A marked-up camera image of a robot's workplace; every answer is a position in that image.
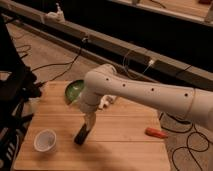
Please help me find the black floor cable left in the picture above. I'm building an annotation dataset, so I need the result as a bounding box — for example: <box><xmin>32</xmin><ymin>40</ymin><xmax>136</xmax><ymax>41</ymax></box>
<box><xmin>13</xmin><ymin>36</ymin><xmax>88</xmax><ymax>84</ymax></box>

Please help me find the white ceramic cup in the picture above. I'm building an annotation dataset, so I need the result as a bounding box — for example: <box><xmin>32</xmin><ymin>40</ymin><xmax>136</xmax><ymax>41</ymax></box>
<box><xmin>33</xmin><ymin>129</ymin><xmax>57</xmax><ymax>153</ymax></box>

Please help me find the black floor cables right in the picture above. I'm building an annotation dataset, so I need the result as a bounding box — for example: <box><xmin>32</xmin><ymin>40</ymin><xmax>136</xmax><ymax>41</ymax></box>
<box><xmin>159</xmin><ymin>111</ymin><xmax>213</xmax><ymax>171</ymax></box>

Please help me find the black remote control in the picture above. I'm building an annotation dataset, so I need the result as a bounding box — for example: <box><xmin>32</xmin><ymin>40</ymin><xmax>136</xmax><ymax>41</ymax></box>
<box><xmin>74</xmin><ymin>124</ymin><xmax>90</xmax><ymax>145</ymax></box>

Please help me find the long metal rail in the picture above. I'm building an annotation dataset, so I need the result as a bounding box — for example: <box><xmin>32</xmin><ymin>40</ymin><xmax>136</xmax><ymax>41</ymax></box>
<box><xmin>0</xmin><ymin>0</ymin><xmax>213</xmax><ymax>91</ymax></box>

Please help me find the white cable at rail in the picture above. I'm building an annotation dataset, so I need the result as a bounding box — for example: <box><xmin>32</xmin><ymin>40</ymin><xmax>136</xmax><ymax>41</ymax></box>
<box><xmin>121</xmin><ymin>49</ymin><xmax>155</xmax><ymax>80</ymax></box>

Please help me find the orange handled tool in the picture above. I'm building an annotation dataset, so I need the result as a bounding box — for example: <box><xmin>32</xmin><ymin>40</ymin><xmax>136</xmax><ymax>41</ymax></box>
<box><xmin>145</xmin><ymin>127</ymin><xmax>167</xmax><ymax>139</ymax></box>

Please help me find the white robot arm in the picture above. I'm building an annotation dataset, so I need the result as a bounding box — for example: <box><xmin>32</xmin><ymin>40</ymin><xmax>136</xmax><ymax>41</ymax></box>
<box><xmin>79</xmin><ymin>64</ymin><xmax>213</xmax><ymax>131</ymax></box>

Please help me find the white rectangular block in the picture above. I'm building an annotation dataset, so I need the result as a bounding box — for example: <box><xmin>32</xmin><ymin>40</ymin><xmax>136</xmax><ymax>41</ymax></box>
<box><xmin>98</xmin><ymin>101</ymin><xmax>109</xmax><ymax>110</ymax></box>

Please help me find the white object on rail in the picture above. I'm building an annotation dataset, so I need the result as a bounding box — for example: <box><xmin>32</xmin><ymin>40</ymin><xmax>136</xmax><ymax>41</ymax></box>
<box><xmin>46</xmin><ymin>4</ymin><xmax>65</xmax><ymax>22</ymax></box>

